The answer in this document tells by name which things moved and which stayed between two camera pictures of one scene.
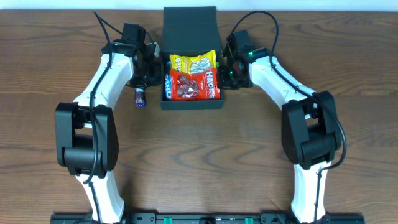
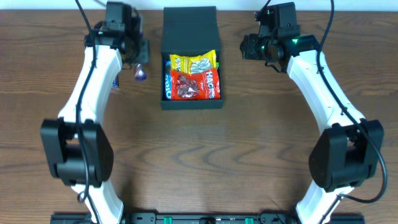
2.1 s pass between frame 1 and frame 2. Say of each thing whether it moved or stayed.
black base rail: stayed
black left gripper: moved
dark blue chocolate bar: moved
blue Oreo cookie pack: stayed
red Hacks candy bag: stayed
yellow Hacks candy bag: stayed
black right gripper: moved
